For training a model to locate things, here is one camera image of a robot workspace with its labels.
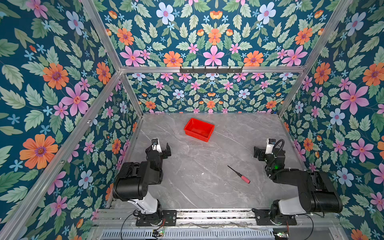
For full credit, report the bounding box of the pink handled screwdriver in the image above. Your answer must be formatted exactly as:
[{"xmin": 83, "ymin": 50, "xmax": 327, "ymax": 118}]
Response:
[{"xmin": 228, "ymin": 166, "xmax": 251, "ymax": 184}]

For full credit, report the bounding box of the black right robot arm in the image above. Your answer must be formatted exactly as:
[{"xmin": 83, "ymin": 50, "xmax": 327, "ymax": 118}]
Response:
[{"xmin": 252, "ymin": 147, "xmax": 343, "ymax": 226}]

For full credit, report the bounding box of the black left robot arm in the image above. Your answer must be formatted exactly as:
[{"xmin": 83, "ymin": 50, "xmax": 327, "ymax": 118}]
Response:
[{"xmin": 112, "ymin": 139, "xmax": 177, "ymax": 228}]

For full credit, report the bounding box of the red plastic bin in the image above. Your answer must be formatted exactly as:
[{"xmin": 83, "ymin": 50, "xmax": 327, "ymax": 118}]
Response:
[{"xmin": 184, "ymin": 118, "xmax": 215, "ymax": 142}]

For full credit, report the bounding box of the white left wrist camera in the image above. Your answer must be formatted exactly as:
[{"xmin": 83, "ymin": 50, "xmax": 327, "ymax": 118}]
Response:
[{"xmin": 151, "ymin": 138, "xmax": 162, "ymax": 153}]

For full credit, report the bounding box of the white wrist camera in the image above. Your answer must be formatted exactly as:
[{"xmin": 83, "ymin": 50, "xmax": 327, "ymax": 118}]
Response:
[
  {"xmin": 265, "ymin": 138, "xmax": 277, "ymax": 154},
  {"xmin": 151, "ymin": 138, "xmax": 162, "ymax": 153}
]

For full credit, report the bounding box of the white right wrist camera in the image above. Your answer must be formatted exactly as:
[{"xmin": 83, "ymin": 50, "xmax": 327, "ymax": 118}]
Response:
[{"xmin": 265, "ymin": 138, "xmax": 277, "ymax": 154}]

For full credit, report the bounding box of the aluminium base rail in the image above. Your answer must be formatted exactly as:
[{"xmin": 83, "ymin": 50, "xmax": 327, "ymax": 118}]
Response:
[{"xmin": 92, "ymin": 207, "xmax": 343, "ymax": 232}]

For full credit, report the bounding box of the white perforated cable duct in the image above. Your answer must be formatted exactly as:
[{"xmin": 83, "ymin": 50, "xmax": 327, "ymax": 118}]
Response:
[{"xmin": 100, "ymin": 229, "xmax": 275, "ymax": 240}]

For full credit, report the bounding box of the black wall hook rail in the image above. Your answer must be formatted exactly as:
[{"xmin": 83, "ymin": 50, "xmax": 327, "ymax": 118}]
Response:
[{"xmin": 179, "ymin": 66, "xmax": 243, "ymax": 74}]

